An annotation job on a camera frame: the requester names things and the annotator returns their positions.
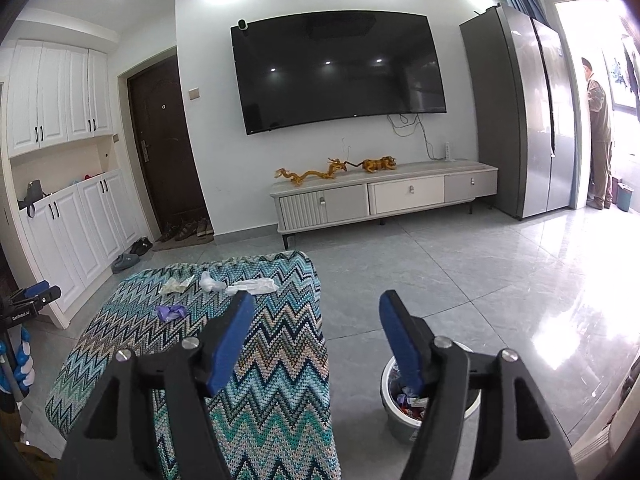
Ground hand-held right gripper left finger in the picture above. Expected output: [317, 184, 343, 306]
[57, 290, 257, 480]

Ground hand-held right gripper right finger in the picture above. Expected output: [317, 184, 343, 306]
[378, 289, 581, 480]

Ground grey trash bin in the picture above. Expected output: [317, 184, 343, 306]
[380, 342, 482, 445]

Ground person's left forearm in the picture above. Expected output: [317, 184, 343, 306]
[20, 439, 68, 462]

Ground person's left hand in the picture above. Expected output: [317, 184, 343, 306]
[0, 326, 35, 397]

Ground zigzag knitted blanket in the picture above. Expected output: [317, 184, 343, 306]
[45, 250, 341, 480]

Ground white built-in cabinet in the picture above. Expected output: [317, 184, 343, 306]
[0, 39, 141, 331]

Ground white plastic wrapper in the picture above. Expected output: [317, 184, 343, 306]
[225, 277, 280, 297]

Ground yellowish crumpled wrapper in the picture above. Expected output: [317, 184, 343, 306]
[160, 275, 199, 295]

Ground grey slippers pair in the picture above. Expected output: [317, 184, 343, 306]
[111, 254, 142, 274]

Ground black handbag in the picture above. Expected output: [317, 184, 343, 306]
[17, 180, 51, 218]

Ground brown doormat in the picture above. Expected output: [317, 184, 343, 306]
[152, 232, 216, 252]

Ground white television stand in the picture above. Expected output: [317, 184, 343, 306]
[270, 159, 499, 250]

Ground golden tiger ornament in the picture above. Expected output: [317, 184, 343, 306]
[357, 156, 398, 174]

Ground golden dragon ornament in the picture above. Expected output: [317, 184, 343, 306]
[274, 158, 358, 186]

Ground dark brown door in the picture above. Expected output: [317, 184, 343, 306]
[126, 54, 208, 241]

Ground white rounded furniture edge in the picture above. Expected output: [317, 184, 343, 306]
[567, 360, 640, 468]

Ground silver refrigerator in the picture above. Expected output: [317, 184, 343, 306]
[459, 4, 576, 221]

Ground blue curtain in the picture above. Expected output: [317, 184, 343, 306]
[502, 0, 548, 26]

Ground hanging television cables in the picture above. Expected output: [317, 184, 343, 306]
[387, 112, 437, 161]

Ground black wall television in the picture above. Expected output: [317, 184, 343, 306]
[230, 10, 447, 136]

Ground wall picture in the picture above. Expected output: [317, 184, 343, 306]
[602, 35, 640, 116]

